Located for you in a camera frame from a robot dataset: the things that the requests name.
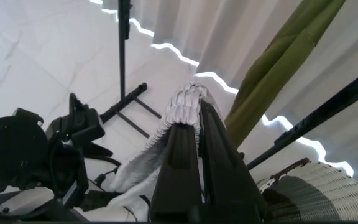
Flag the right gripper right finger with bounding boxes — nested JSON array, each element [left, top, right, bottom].
[[194, 100, 269, 222]]

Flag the pale grey shorts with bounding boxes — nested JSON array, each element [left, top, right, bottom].
[[106, 81, 226, 222]]

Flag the green printed garment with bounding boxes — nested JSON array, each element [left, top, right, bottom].
[[224, 0, 347, 149]]

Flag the black clothes rack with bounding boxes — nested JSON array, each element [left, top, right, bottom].
[[99, 0, 358, 171]]

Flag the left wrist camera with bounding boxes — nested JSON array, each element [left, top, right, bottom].
[[47, 93, 106, 149]]

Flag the white curtain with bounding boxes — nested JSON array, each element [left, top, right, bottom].
[[103, 0, 358, 184]]

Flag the white laundry basket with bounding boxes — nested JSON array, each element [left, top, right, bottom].
[[256, 157, 358, 222]]

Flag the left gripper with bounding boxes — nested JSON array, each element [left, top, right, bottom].
[[48, 144, 90, 209]]

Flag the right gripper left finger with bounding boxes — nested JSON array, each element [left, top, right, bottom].
[[149, 123, 204, 222]]

